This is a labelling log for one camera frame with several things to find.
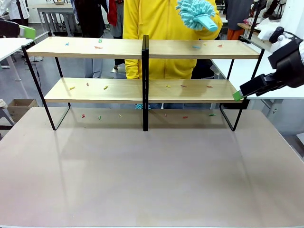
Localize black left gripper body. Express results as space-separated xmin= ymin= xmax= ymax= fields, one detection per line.
xmin=0 ymin=19 xmax=21 ymax=38

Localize grey table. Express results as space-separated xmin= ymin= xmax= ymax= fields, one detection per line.
xmin=37 ymin=2 xmax=78 ymax=36

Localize wooden shelf black metal frame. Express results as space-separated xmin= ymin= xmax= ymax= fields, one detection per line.
xmin=21 ymin=35 xmax=146 ymax=132
xmin=144 ymin=35 xmax=266 ymax=132

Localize white table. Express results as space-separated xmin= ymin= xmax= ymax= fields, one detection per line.
xmin=0 ymin=37 xmax=35 ymax=83
xmin=210 ymin=35 xmax=304 ymax=100

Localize background person white shirt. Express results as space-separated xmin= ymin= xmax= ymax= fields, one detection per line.
xmin=0 ymin=0 xmax=30 ymax=27

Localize grey chair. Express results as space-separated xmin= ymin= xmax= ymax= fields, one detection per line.
xmin=0 ymin=98 xmax=15 ymax=131

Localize red garment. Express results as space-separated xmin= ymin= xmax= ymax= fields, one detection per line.
xmin=108 ymin=0 xmax=118 ymax=27

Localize metal stand base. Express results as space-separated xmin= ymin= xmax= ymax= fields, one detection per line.
xmin=110 ymin=64 xmax=126 ymax=74

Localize black pole stand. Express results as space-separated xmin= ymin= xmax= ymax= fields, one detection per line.
xmin=239 ymin=0 xmax=261 ymax=45

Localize person in yellow hoodie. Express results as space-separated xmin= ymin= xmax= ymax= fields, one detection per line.
xmin=123 ymin=0 xmax=223 ymax=110

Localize person's right forearm yellow sleeve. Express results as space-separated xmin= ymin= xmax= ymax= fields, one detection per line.
xmin=125 ymin=58 xmax=140 ymax=80

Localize cardboard box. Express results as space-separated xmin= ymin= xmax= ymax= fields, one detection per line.
xmin=7 ymin=98 xmax=39 ymax=122

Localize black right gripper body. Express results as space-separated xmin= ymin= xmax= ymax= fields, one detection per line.
xmin=273 ymin=51 xmax=304 ymax=88

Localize background person dark clothes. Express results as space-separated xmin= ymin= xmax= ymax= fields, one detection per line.
xmin=75 ymin=0 xmax=106 ymax=79

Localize background person orange trousers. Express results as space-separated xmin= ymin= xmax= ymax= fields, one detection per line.
xmin=225 ymin=0 xmax=254 ymax=40

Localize white crumpled paper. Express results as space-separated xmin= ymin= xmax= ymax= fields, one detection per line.
xmin=255 ymin=18 xmax=273 ymax=40

